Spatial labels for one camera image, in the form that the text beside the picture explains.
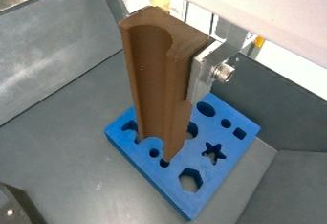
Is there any black arch holder bracket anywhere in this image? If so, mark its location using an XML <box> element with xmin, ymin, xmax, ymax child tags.
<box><xmin>0</xmin><ymin>182</ymin><xmax>47</xmax><ymax>224</ymax></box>

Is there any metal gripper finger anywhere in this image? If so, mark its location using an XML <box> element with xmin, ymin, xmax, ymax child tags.
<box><xmin>187</xmin><ymin>16</ymin><xmax>257</xmax><ymax>104</ymax></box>

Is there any blue foam shape board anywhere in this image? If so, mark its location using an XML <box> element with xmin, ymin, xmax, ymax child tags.
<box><xmin>105</xmin><ymin>94</ymin><xmax>261</xmax><ymax>220</ymax></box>

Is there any brown arch block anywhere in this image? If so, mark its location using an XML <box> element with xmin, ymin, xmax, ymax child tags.
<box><xmin>121</xmin><ymin>6</ymin><xmax>209</xmax><ymax>161</ymax></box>

